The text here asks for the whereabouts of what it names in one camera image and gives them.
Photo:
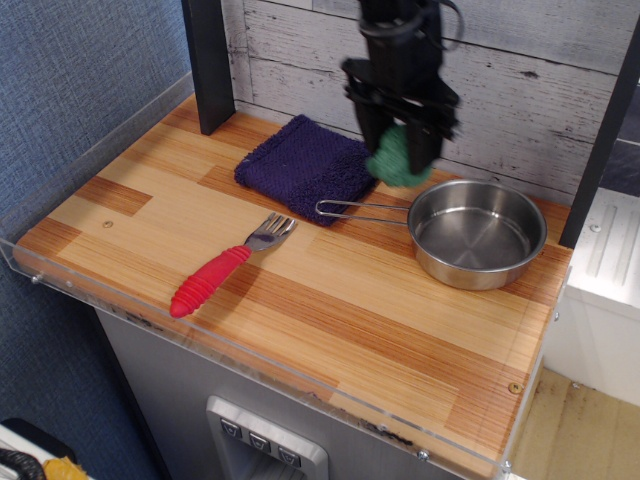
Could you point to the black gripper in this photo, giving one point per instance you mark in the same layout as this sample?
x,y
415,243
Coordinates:
x,y
400,77

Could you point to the silver dispenser button panel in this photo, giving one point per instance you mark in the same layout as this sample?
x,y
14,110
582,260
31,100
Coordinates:
x,y
251,447

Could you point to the black vertical post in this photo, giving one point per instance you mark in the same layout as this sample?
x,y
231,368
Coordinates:
x,y
209,58
607,134

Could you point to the green toy broccoli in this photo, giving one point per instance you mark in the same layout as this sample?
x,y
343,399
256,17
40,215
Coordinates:
x,y
390,163

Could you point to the white toy sink unit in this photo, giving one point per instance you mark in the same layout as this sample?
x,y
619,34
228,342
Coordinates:
x,y
593,338

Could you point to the yellow object at corner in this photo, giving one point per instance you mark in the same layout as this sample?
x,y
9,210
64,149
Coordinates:
x,y
63,469

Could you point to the purple folded cloth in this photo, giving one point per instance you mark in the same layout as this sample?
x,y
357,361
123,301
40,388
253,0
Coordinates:
x,y
304,163

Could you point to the grey toy fridge cabinet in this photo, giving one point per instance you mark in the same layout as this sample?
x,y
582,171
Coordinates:
x,y
172,382

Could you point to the black right vertical post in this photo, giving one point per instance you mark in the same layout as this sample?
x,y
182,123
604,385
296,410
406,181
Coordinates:
x,y
607,134

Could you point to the black left vertical post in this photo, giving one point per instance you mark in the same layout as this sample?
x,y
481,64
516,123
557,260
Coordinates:
x,y
209,58

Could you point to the fork with red handle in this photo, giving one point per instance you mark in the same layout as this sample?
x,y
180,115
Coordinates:
x,y
203,283

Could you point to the clear acrylic table guard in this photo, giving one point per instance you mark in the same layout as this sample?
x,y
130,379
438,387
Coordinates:
x,y
56,131

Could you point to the silver pot with wire handle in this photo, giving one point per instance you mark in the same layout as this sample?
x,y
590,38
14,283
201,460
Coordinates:
x,y
472,235

